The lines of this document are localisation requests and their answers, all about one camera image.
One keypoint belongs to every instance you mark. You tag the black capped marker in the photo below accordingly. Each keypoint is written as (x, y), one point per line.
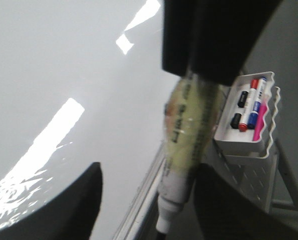
(239, 110)

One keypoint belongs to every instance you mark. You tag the red capped marker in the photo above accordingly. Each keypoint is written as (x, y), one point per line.
(242, 126)

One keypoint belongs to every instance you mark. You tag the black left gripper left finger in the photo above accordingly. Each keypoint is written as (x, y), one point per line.
(69, 216)

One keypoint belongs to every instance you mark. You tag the white whiteboard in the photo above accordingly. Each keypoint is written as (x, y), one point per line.
(80, 82)

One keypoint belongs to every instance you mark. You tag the grey metal stand leg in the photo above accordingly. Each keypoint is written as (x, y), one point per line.
(289, 181)

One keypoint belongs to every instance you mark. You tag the pink highlighter marker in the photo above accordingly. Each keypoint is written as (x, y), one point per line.
(260, 121)

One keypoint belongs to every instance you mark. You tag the white plastic marker tray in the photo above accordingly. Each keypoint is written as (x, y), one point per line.
(235, 143)

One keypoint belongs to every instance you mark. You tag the white black-tip whiteboard marker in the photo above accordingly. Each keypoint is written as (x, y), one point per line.
(190, 117)

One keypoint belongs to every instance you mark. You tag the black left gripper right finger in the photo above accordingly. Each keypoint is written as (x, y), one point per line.
(212, 38)

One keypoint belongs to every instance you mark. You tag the blue capped marker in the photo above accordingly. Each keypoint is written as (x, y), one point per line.
(257, 101)

